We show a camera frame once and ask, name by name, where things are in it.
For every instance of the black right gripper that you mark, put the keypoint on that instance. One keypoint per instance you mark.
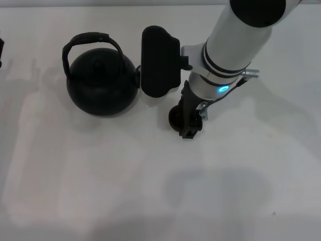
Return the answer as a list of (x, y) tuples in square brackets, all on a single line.
[(189, 100)]

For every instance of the silver metal plug connector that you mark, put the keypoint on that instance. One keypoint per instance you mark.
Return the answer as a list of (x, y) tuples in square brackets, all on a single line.
[(250, 73)]

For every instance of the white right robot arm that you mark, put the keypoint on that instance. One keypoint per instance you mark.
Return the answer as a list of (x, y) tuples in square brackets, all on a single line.
[(233, 37)]

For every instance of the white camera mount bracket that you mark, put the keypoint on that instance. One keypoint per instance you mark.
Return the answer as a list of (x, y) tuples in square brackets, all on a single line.
[(194, 54)]

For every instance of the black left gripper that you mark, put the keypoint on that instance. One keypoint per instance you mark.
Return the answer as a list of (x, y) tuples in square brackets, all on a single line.
[(1, 45)]

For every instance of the small dark brown teacup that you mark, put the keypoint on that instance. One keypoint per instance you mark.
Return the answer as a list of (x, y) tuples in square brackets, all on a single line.
[(174, 118)]

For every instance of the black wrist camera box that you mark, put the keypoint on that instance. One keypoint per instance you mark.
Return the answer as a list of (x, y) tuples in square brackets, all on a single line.
[(160, 62)]

